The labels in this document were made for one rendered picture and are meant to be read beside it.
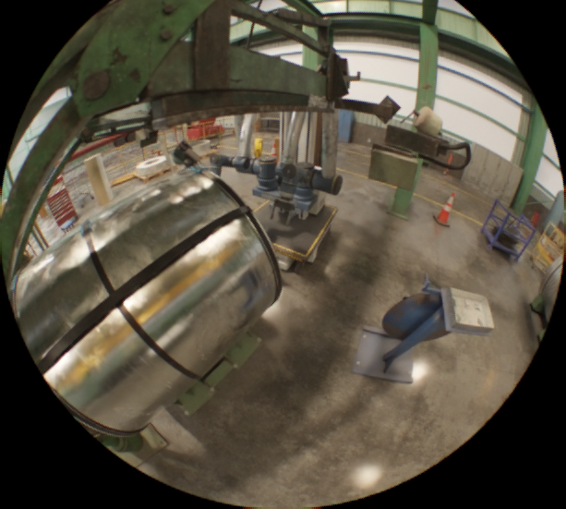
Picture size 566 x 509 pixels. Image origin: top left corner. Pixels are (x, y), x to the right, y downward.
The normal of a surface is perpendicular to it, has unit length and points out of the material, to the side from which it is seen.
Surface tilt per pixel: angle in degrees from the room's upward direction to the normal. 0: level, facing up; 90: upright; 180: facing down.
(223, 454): 0
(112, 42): 90
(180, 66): 90
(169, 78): 90
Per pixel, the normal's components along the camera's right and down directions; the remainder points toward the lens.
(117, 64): 0.71, 0.43
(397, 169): -0.57, 0.48
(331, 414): 0.02, -0.81
